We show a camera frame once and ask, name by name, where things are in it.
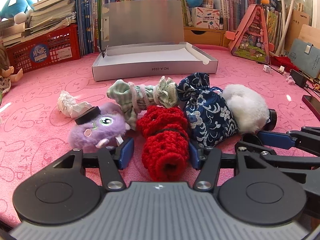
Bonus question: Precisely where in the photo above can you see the pink triangular house toy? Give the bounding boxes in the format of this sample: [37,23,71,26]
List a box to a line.
[225,4,274,64]

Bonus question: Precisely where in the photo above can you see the grey blue notebook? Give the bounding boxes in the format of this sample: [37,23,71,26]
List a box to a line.
[289,38,319,78]

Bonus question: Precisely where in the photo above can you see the white small charger plug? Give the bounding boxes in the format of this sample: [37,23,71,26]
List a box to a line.
[263,64,271,73]

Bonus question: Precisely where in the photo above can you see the white paper ball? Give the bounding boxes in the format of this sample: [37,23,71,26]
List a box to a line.
[57,90,93,119]

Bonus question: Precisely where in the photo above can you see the wooden drawer box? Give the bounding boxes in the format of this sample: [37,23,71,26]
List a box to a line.
[184,27,230,47]

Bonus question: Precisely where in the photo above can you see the red plastic crate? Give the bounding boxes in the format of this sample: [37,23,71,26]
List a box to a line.
[6,24,81,73]

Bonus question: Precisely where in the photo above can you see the purple plush monster toy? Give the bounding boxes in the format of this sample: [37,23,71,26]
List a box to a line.
[68,102,130,152]

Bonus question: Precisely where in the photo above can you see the silver open storage box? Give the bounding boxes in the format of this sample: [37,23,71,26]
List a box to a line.
[92,0,218,81]

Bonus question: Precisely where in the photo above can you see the blue floral drawstring pouch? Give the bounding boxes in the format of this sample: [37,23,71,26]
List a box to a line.
[177,72,238,147]

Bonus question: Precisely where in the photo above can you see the blue white plush left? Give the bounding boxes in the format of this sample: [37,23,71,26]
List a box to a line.
[1,0,34,24]

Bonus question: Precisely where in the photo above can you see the white fluffy plush toy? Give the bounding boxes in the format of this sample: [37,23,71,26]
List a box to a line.
[221,84,270,133]

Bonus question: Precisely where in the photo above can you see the row of blue books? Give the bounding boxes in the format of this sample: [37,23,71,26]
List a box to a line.
[76,0,104,56]

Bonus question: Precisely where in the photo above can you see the white printed cardboard box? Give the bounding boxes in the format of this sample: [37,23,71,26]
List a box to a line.
[191,7,220,29]

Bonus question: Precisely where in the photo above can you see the green striped cloth bundle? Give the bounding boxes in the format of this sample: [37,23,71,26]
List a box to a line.
[106,76,178,130]

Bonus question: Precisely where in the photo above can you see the doll with brown hair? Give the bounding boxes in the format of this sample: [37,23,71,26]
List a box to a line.
[0,45,23,99]

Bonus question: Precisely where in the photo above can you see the black binder clip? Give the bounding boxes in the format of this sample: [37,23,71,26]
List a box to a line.
[98,46,108,58]

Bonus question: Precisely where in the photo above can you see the red crocheted yarn pouch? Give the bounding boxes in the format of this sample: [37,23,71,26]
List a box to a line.
[136,106,189,182]

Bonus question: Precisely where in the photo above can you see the black phone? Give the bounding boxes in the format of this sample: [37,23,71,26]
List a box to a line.
[302,95,320,120]

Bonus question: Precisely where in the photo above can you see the row of upright books right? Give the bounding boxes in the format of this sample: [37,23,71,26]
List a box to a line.
[159,0,283,32]

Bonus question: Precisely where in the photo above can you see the stack of books on crate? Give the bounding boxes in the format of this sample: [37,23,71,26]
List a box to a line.
[1,0,76,47]

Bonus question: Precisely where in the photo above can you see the black round puck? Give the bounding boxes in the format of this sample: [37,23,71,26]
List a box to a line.
[261,108,277,131]

